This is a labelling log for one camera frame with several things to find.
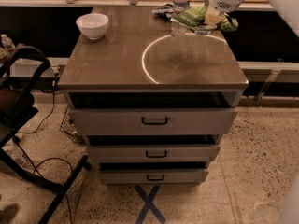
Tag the bottom grey drawer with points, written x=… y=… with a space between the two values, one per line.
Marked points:
x=164 y=176

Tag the top grey drawer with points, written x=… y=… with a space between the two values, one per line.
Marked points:
x=200 y=121

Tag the middle grey drawer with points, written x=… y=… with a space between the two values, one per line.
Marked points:
x=152 y=153

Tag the green jalapeno chip bag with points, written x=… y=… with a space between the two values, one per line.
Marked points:
x=194 y=19

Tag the clear plastic water bottle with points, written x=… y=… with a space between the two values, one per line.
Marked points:
x=178 y=7

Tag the black folding chair frame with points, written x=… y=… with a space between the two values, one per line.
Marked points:
x=16 y=109

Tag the dark crumpled snack wrapper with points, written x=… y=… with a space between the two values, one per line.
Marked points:
x=164 y=11

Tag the white ceramic bowl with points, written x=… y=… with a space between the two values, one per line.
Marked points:
x=93 y=25

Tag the wire mesh basket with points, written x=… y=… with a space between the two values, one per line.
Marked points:
x=67 y=126

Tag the grey drawer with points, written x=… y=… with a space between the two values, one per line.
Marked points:
x=200 y=121
x=152 y=153
x=164 y=176

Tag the grey drawer cabinet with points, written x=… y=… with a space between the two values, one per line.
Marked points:
x=138 y=64

